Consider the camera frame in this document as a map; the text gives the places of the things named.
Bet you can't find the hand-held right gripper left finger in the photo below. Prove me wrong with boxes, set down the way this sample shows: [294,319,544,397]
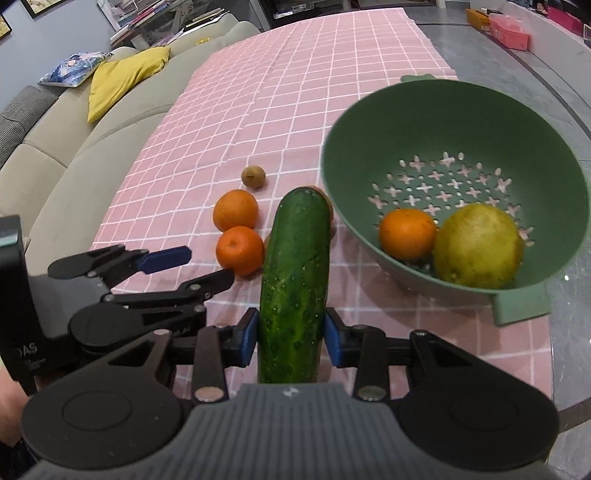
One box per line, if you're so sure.
[110,308,258,403]

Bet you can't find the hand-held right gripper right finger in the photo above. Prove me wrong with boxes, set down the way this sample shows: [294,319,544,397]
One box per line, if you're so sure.
[324,308,481,400]

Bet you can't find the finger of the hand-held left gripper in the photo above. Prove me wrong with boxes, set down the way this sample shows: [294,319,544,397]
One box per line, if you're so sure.
[48,246,192,291]
[104,268,236,330]

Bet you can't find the orange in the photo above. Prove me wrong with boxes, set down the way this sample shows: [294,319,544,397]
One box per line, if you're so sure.
[215,226,265,277]
[379,209,438,260]
[213,189,260,232]

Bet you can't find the green cucumber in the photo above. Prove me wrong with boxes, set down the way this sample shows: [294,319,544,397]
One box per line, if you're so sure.
[257,186,332,385]

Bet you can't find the small brown fruit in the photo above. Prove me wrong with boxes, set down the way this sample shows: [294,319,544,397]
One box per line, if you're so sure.
[241,166,267,189]
[310,186,334,223]

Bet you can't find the green plastic colander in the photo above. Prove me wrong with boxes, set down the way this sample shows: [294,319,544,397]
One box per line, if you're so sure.
[320,74,580,328]

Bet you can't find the person's left forearm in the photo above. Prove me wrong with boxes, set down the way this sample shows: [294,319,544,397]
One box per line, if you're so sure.
[0,369,28,446]

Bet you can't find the beige sofa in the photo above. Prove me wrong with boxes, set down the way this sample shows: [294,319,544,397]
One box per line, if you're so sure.
[0,13,262,287]

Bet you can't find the yellow-green pomelo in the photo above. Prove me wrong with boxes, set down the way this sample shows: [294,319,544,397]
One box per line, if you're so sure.
[433,203,526,290]

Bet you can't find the yellow pillow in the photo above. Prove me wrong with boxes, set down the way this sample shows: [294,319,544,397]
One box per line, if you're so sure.
[87,46,171,124]

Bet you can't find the houndstooth cushion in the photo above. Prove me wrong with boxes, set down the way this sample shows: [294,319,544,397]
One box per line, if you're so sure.
[0,85,63,169]

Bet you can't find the pink checked cloth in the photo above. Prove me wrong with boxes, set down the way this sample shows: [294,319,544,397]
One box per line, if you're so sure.
[90,7,555,400]

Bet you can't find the blue patterned pillow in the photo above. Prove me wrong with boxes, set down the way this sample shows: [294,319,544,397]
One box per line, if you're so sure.
[38,52,114,88]

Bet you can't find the grey study desk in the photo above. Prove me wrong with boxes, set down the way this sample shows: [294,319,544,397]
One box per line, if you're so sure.
[97,0,227,47]

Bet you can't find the orange box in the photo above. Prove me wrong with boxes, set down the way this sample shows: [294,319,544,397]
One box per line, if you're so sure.
[465,8,492,31]

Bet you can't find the pink storage box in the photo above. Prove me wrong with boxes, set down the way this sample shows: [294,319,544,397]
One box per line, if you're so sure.
[488,13,534,51]

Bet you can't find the white marble media cabinet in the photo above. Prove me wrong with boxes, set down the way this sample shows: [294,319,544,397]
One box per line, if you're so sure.
[505,0,591,107]

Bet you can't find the magenta box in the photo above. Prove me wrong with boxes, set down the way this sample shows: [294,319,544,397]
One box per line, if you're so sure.
[547,4,585,35]

